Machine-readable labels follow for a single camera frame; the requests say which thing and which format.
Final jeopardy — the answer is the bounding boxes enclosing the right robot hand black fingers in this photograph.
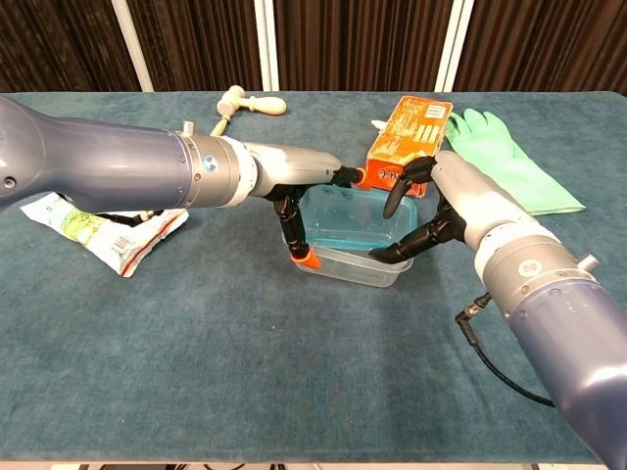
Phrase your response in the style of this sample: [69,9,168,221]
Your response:
[367,150,540,265]

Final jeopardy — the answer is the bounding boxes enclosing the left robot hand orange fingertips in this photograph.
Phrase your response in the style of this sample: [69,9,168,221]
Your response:
[244,141,369,271]

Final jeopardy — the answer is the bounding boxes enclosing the blue translucent plastic lid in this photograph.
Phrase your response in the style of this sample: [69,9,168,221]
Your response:
[299,187,418,252]

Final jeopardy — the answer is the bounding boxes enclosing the clear plastic container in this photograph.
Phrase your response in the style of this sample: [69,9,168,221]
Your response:
[288,234,415,289]

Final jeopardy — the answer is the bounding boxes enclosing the green rubber glove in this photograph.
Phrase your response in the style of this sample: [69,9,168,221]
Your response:
[444,108,587,216]

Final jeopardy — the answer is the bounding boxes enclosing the wooden massage hammer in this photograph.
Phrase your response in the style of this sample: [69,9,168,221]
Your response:
[209,84,288,137]

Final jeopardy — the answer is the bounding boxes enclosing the orange cardboard carton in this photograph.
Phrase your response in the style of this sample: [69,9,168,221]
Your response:
[363,95,454,199]

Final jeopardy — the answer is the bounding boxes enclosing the white snack bag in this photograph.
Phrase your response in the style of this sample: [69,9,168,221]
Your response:
[20,191,190,279]

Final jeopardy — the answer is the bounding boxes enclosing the teal table cloth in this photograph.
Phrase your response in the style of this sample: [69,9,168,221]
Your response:
[0,90,627,464]

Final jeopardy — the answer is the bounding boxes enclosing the white partition post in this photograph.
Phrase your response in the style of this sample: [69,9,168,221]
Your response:
[434,0,475,93]
[253,0,280,92]
[110,0,156,93]

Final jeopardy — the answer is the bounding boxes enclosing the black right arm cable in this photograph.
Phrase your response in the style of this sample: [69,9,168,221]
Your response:
[455,292,557,408]

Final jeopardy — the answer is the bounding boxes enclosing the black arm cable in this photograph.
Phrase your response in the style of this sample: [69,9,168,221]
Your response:
[58,193,166,227]
[455,292,557,408]

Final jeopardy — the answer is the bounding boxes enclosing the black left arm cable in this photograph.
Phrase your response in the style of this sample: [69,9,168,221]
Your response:
[58,193,166,227]

